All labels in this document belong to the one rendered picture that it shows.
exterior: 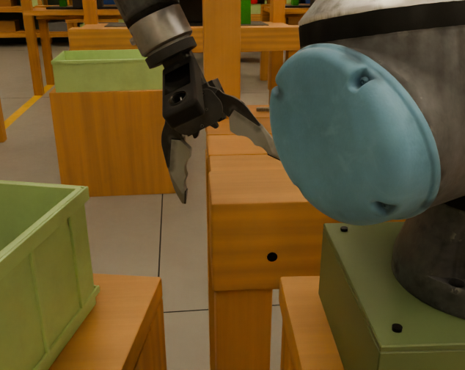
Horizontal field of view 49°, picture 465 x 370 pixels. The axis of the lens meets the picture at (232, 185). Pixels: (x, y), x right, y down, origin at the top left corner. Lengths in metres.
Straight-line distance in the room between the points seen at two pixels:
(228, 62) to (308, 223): 0.63
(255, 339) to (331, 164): 0.59
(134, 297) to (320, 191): 0.45
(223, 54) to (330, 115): 1.00
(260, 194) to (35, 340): 0.37
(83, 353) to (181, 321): 1.37
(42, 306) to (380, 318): 0.36
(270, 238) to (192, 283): 1.47
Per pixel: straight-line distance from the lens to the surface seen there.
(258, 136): 0.68
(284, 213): 0.76
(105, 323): 0.70
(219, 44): 1.29
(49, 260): 0.61
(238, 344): 0.88
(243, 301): 0.83
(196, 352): 1.87
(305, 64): 0.32
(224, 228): 0.76
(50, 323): 0.63
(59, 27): 10.49
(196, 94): 0.61
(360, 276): 0.50
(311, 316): 0.60
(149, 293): 0.75
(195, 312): 2.06
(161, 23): 0.68
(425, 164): 0.30
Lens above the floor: 1.20
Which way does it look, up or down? 22 degrees down
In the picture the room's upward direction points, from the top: straight up
